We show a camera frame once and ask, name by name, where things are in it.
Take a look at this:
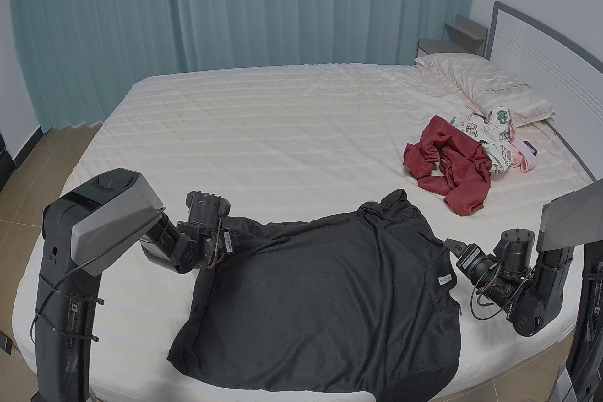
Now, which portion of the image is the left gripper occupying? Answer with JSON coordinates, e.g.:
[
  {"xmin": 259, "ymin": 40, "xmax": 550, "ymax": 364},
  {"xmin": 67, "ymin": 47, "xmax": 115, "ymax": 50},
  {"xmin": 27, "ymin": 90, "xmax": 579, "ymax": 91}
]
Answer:
[{"xmin": 191, "ymin": 225, "xmax": 236, "ymax": 271}]

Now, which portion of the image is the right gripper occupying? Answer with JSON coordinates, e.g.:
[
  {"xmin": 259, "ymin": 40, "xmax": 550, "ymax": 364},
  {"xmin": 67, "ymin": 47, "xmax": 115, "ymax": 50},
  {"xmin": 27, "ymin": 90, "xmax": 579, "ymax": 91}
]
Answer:
[{"xmin": 454, "ymin": 246, "xmax": 504, "ymax": 288}]

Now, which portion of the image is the dark red garment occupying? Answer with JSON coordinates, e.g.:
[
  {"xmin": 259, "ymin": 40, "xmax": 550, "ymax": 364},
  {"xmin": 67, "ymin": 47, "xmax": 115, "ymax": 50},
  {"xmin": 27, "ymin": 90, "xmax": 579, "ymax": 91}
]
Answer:
[{"xmin": 403, "ymin": 115, "xmax": 493, "ymax": 217}]

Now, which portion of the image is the grey bedside table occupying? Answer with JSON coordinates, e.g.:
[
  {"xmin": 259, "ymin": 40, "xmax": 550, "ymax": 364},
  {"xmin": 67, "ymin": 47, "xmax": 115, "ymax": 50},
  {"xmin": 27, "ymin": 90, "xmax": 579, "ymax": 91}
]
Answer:
[{"xmin": 418, "ymin": 13, "xmax": 488, "ymax": 59}]

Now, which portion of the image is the cream pillow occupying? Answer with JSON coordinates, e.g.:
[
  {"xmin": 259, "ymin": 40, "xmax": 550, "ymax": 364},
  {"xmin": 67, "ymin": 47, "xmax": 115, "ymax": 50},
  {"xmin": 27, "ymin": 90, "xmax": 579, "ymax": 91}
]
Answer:
[{"xmin": 414, "ymin": 52, "xmax": 556, "ymax": 128}]

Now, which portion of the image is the bed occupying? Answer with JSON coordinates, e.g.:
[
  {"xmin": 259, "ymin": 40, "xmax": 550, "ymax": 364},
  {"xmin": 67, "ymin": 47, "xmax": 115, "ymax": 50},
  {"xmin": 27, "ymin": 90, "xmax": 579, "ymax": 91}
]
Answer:
[{"xmin": 12, "ymin": 1, "xmax": 603, "ymax": 396}]

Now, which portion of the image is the black T-shirt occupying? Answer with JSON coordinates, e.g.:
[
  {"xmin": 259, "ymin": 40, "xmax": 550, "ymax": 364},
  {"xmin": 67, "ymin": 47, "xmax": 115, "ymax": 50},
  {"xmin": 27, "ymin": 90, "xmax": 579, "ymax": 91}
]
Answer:
[{"xmin": 167, "ymin": 189, "xmax": 461, "ymax": 393}]

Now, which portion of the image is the black cable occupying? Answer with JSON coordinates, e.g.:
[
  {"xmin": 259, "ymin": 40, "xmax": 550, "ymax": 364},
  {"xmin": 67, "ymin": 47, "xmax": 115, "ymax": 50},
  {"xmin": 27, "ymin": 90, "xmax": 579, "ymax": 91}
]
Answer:
[
  {"xmin": 32, "ymin": 207, "xmax": 166, "ymax": 344},
  {"xmin": 471, "ymin": 270, "xmax": 508, "ymax": 321}
]

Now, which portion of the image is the white printed pyjama top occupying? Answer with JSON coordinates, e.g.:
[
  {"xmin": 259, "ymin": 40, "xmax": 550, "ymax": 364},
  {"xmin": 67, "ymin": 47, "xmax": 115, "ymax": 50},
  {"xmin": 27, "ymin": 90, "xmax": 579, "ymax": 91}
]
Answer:
[{"xmin": 450, "ymin": 107, "xmax": 519, "ymax": 175}]

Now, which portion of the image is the pink garment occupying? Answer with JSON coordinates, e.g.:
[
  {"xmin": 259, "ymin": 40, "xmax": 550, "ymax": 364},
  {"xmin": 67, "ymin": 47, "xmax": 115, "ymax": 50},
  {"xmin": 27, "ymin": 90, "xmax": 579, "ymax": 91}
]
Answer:
[{"xmin": 511, "ymin": 134, "xmax": 538, "ymax": 175}]

